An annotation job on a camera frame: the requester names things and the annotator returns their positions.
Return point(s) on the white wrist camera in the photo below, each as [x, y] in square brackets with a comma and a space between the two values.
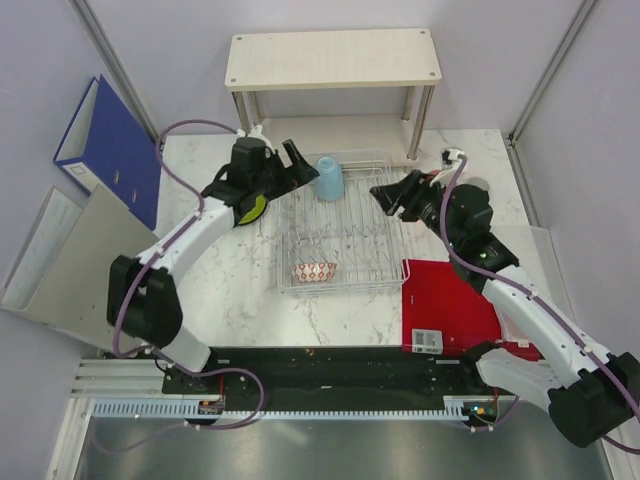
[453, 161]
[255, 132]

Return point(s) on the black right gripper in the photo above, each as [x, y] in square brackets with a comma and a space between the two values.
[408, 192]

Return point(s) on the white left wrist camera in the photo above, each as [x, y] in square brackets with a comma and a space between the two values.
[255, 132]

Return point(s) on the blue ceramic mug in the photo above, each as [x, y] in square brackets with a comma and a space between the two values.
[329, 185]

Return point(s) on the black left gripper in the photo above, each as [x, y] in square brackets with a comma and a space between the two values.
[297, 175]

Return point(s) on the light wooden two-tier shelf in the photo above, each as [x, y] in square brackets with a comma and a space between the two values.
[331, 60]

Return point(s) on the clear plastic sheet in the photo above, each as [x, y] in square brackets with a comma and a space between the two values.
[534, 249]

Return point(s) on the red patterned bowl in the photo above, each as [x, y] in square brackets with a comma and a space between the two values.
[314, 272]

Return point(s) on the white wire dish rack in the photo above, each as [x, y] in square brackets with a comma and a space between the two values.
[368, 247]

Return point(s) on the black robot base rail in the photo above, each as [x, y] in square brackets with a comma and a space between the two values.
[331, 378]

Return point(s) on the blue ring binder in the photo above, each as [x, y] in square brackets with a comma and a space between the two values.
[104, 145]

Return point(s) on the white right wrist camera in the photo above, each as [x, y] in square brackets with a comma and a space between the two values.
[453, 161]

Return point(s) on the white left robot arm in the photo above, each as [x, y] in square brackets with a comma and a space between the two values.
[143, 300]

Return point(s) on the green plastic plate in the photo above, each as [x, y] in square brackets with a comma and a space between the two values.
[258, 210]

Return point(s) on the white slotted cable duct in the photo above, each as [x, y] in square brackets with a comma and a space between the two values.
[197, 410]

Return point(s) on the grey folder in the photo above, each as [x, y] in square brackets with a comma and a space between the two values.
[61, 276]

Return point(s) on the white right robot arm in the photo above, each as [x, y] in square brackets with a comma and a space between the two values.
[585, 389]

